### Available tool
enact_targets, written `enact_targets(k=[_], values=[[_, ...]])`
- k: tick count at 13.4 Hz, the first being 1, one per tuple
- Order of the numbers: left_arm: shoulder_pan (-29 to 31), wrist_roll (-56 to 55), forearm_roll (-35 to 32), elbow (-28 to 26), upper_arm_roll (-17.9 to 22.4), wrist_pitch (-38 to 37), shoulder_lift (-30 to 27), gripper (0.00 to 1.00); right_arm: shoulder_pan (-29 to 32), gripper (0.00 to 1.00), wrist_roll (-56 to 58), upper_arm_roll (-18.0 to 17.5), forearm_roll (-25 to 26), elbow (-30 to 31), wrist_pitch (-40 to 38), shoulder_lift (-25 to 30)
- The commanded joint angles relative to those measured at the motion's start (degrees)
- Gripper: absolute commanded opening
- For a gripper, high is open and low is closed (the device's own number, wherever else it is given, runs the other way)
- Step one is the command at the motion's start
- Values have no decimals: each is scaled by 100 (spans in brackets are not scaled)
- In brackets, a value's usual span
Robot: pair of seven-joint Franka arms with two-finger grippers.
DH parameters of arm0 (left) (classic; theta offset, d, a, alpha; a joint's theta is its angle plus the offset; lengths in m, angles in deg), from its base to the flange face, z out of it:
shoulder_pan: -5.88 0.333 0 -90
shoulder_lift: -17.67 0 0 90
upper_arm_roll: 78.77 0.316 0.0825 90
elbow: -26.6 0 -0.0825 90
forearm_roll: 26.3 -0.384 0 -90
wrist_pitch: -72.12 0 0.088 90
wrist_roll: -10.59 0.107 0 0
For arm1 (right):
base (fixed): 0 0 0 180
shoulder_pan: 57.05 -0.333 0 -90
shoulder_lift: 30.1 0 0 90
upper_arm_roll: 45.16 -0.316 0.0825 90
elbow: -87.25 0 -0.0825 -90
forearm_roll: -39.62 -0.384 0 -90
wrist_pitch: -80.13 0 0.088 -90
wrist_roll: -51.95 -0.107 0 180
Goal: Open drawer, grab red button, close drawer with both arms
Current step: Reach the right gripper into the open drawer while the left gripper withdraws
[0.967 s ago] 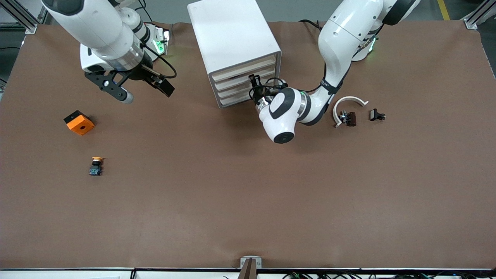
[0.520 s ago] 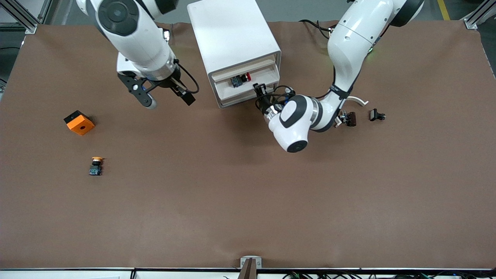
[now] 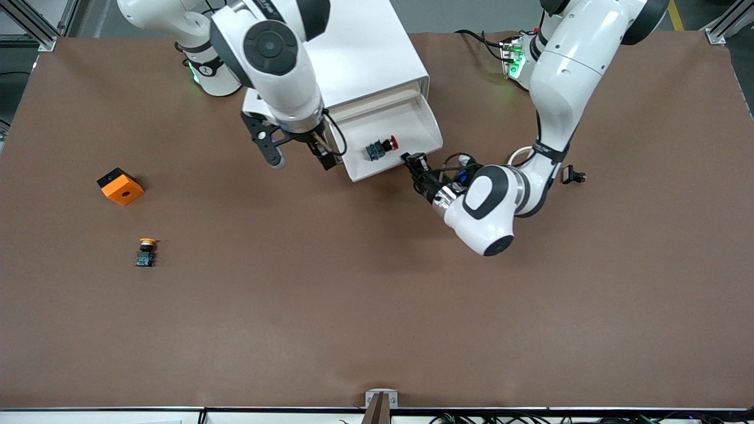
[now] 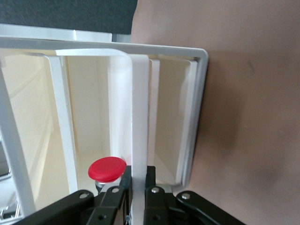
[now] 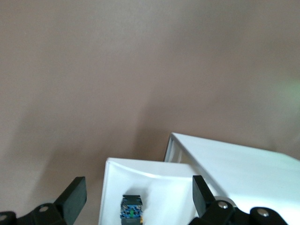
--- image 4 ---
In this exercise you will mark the red push button switch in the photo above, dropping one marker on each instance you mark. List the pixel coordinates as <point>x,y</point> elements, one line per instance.
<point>106,167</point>

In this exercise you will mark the white drawer cabinet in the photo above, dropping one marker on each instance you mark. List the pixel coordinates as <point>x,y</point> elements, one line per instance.
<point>202,82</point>

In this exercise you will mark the brown table cover sheet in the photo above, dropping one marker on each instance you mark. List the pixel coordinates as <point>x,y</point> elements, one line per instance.
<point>257,93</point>

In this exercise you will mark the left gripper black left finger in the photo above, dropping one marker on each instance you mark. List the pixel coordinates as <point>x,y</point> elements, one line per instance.
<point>112,206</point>

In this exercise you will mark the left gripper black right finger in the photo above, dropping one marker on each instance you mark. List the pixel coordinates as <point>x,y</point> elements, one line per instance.
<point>159,206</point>

